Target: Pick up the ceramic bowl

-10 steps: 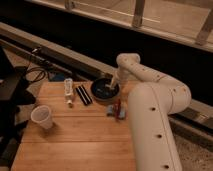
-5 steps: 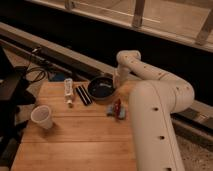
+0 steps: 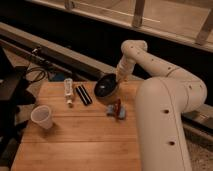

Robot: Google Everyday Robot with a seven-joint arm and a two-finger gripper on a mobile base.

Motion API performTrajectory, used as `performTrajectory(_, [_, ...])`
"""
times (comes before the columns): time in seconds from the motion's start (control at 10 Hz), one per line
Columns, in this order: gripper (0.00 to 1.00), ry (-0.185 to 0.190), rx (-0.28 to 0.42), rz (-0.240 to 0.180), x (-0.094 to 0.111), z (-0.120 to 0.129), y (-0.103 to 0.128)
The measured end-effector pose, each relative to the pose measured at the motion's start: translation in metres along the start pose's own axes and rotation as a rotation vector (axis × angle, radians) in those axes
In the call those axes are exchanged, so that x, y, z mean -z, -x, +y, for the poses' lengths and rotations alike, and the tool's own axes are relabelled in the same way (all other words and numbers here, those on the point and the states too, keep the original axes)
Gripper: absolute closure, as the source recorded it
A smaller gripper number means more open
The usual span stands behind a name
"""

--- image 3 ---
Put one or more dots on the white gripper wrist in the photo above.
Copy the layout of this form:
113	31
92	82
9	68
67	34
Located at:
124	68

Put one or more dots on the dark ceramic bowl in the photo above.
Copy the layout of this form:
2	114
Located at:
106	86

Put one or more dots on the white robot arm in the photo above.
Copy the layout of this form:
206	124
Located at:
160	101

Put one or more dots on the blue and red toy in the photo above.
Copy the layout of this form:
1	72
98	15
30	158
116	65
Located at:
116	110

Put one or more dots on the black rectangular bar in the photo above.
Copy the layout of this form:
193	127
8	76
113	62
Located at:
84	96

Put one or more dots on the clear small plastic bottle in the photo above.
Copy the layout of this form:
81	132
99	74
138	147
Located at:
68	91

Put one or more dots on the wooden table board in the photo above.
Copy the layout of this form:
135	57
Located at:
83	138

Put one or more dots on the blue object behind table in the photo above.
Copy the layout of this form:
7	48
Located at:
58	78

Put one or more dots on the translucent plastic cup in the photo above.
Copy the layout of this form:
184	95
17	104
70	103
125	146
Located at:
42	115

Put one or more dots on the black stand on left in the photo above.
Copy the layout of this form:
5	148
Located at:
13	92

